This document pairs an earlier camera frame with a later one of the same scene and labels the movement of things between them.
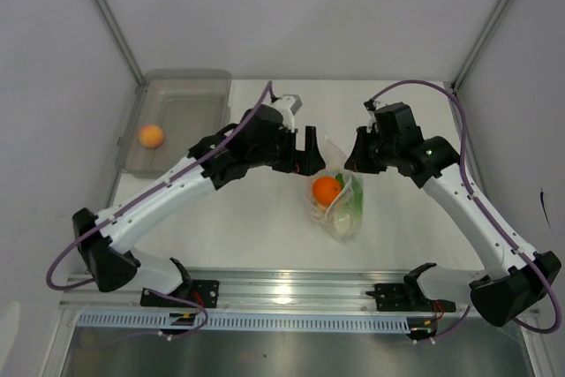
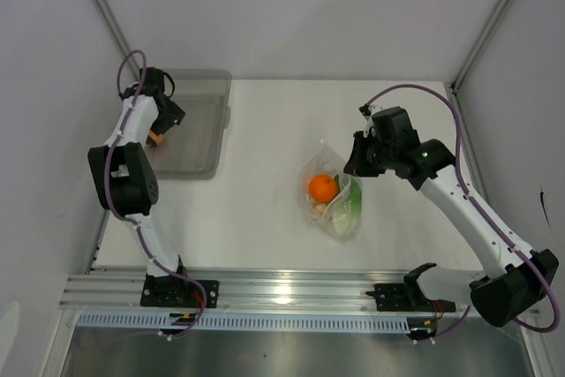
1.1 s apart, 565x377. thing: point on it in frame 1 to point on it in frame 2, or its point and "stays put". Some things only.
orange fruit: x=325 y=190 stays put
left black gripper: x=301 y=162 to x=174 y=116
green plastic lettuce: x=349 y=212 stays put
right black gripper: x=357 y=161 stays put
